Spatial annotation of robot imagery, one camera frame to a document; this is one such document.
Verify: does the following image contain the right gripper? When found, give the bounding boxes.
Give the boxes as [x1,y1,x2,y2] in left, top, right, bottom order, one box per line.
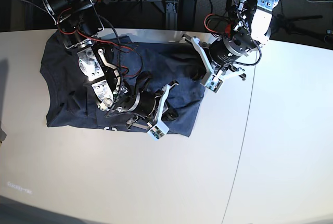
[124,80,179,131]

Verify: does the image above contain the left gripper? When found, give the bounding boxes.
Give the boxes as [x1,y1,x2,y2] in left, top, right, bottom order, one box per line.
[182,34,247,86]

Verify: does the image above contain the blue heathered T-shirt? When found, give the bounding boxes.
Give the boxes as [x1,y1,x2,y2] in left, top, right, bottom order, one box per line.
[40,33,204,138]

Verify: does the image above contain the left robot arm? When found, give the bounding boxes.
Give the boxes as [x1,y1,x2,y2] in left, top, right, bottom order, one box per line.
[183,0,279,92]

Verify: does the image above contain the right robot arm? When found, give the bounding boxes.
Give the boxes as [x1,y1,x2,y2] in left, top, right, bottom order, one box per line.
[42,0,176,135]

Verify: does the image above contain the black power adapter brick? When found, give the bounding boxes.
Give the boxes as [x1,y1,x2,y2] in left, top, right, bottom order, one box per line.
[178,0,197,31]

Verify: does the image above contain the black tripod stand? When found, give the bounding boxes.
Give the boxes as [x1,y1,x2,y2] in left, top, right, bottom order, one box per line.
[270,14,332,47]

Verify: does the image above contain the grey object at table edge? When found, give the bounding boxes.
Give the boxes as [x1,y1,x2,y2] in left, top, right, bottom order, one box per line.
[0,128,7,144]

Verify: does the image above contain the white label sticker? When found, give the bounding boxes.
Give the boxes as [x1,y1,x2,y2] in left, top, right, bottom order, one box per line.
[7,181,32,194]

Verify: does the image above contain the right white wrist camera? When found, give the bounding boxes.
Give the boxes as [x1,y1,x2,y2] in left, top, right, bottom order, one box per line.
[147,120,169,140]

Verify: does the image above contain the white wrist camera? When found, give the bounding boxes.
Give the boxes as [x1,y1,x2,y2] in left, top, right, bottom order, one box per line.
[205,74,224,93]
[147,120,169,140]

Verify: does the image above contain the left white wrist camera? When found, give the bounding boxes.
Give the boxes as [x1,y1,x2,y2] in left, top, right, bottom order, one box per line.
[205,74,224,93]

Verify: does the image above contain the aluminium frame post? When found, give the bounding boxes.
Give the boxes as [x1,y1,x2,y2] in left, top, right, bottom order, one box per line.
[165,0,178,30]

